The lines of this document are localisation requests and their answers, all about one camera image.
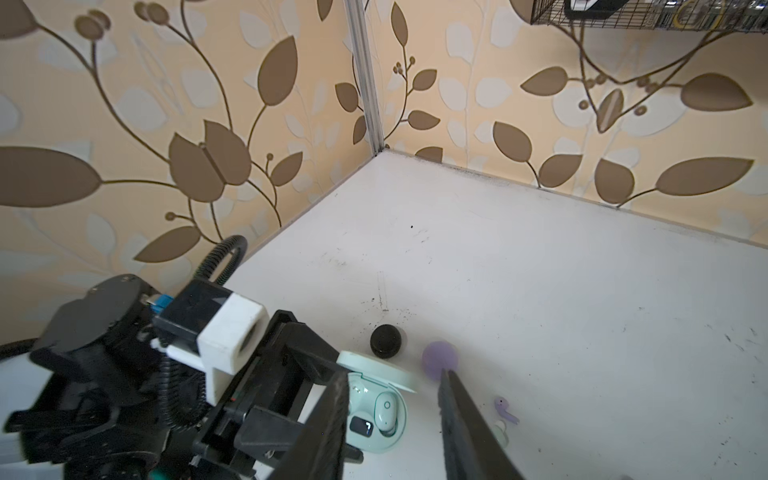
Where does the mint green earbud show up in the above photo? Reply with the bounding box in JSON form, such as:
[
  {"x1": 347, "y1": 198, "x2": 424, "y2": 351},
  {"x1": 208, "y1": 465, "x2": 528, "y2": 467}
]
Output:
[{"x1": 492, "y1": 420, "x2": 509, "y2": 448}]

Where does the purple charging case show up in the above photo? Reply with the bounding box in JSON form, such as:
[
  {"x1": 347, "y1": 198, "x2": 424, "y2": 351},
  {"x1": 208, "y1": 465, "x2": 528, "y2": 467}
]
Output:
[{"x1": 421, "y1": 341, "x2": 459, "y2": 382}]

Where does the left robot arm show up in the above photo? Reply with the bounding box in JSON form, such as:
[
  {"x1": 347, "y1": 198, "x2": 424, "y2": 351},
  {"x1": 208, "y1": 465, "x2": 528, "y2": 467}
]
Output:
[{"x1": 1, "y1": 235, "x2": 341, "y2": 479}]

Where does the purple earbud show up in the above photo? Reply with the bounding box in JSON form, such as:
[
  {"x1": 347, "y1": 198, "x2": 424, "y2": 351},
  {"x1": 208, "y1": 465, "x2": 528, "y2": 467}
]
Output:
[{"x1": 494, "y1": 396, "x2": 519, "y2": 425}]

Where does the back wire basket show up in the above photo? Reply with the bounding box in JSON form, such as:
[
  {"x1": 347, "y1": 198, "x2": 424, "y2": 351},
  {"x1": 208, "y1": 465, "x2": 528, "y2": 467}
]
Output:
[{"x1": 527, "y1": 0, "x2": 767, "y2": 34}]

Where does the mint green charging case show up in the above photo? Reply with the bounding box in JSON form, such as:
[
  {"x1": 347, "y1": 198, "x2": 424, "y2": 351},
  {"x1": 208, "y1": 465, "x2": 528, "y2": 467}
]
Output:
[{"x1": 336, "y1": 351, "x2": 416, "y2": 454}]

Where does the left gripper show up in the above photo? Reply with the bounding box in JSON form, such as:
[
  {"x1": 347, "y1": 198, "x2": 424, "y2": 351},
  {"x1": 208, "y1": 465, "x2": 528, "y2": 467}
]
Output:
[{"x1": 191, "y1": 310, "x2": 363, "y2": 479}]

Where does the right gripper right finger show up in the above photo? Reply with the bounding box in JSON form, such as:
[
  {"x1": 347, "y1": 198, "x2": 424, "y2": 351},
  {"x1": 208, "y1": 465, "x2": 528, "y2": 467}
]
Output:
[{"x1": 438, "y1": 370, "x2": 524, "y2": 480}]

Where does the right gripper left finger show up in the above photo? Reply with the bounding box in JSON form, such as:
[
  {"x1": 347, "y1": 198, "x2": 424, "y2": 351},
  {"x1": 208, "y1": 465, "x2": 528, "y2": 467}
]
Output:
[{"x1": 269, "y1": 372, "x2": 349, "y2": 480}]

